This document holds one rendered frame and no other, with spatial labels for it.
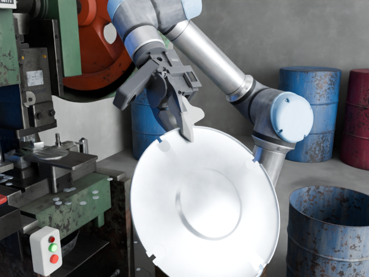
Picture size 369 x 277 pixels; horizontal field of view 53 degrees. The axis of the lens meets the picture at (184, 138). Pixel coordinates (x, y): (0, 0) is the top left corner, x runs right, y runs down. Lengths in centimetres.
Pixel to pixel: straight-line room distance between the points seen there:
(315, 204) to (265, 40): 270
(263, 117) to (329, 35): 336
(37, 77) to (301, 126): 95
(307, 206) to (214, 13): 308
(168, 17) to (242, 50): 370
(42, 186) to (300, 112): 95
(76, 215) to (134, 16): 91
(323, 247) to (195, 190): 113
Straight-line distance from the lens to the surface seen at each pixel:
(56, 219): 143
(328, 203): 206
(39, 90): 149
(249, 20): 448
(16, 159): 153
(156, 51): 76
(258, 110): 99
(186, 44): 97
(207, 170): 67
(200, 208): 64
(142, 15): 80
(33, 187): 144
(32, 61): 147
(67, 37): 152
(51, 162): 140
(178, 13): 83
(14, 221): 127
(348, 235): 169
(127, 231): 170
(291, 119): 95
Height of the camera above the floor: 122
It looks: 16 degrees down
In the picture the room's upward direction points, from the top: straight up
